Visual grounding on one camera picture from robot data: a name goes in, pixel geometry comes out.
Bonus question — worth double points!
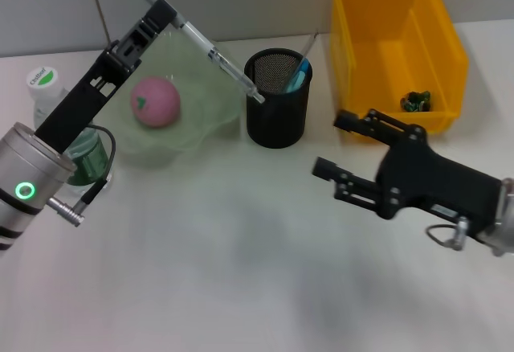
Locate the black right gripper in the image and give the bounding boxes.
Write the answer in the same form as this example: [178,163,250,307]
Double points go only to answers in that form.
[312,108,506,241]

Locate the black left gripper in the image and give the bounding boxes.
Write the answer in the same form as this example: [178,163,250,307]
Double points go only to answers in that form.
[34,0,180,156]

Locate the white grey ballpoint pen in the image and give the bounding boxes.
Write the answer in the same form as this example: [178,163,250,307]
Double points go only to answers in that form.
[130,0,266,104]

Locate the green plastic wrapper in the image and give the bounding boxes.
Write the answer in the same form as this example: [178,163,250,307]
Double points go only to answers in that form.
[400,90,432,113]

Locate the blue scissors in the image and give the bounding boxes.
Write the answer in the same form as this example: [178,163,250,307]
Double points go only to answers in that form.
[283,57,313,95]

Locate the pink peach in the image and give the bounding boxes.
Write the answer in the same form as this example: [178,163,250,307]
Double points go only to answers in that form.
[130,76,182,129]

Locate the clear plastic ruler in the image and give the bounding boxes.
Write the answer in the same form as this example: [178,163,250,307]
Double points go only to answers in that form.
[288,26,321,88]

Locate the clear green-label water bottle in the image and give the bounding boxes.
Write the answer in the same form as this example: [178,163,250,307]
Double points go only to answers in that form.
[27,66,116,199]

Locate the black mesh pen cup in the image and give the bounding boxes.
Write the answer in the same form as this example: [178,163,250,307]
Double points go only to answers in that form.
[243,48,314,150]

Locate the green glass fruit plate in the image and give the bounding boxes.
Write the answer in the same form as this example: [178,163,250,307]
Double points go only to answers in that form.
[94,30,245,168]

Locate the yellow plastic bin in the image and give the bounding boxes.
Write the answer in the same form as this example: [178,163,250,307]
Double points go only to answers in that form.
[329,0,470,144]

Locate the grey right arm cable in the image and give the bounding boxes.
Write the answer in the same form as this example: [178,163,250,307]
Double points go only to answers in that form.
[426,215,471,252]

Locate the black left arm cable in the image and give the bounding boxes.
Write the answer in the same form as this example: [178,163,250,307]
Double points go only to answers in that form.
[47,125,117,228]

